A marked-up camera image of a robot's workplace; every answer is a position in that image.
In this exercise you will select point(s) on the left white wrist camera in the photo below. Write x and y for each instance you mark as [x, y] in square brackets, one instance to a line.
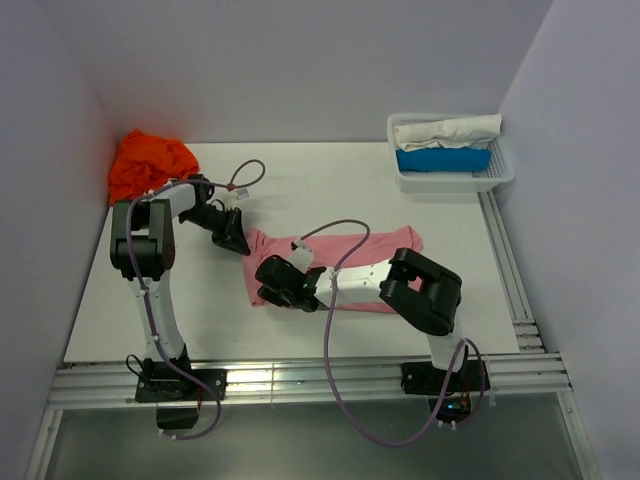
[232, 197]

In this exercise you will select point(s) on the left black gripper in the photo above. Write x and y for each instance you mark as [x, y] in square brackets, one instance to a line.
[232, 236]

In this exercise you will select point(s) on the white plastic basket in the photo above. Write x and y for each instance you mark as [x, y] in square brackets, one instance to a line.
[500, 170]

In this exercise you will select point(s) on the orange t shirt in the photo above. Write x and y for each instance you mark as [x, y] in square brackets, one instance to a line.
[146, 162]

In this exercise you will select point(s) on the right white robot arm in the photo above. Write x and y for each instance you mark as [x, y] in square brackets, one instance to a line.
[422, 292]

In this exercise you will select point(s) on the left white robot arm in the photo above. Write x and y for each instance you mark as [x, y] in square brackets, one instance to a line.
[143, 250]

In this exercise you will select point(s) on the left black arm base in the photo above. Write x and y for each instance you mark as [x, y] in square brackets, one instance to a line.
[178, 400]

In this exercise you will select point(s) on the rolled blue t shirt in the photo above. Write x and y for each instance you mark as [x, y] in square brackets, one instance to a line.
[457, 160]

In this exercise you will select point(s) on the rolled white t shirt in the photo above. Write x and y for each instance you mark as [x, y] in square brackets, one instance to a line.
[465, 132]

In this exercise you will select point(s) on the aluminium rail frame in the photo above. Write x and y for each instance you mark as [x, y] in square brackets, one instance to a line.
[280, 421]

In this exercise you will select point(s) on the pink t shirt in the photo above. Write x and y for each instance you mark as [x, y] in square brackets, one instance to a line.
[327, 250]

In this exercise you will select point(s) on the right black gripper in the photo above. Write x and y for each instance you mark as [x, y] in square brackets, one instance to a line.
[268, 294]

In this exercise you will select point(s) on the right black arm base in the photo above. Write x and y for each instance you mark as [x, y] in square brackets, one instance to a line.
[421, 378]

